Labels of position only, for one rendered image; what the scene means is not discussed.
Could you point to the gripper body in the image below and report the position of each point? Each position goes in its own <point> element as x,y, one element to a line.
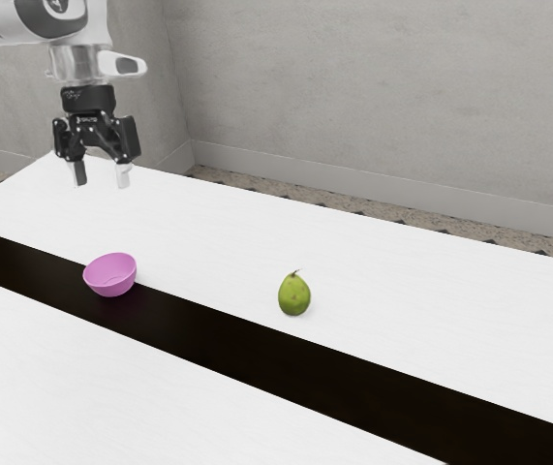
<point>93,127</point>

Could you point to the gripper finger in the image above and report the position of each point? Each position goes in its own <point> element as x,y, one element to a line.
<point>80,173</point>
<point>122,175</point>

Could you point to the green pear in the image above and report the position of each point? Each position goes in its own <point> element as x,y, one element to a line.
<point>294,294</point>

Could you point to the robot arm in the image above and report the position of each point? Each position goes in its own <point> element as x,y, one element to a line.
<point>24,19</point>

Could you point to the pink bowl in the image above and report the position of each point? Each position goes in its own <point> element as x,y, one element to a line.
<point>110,274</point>

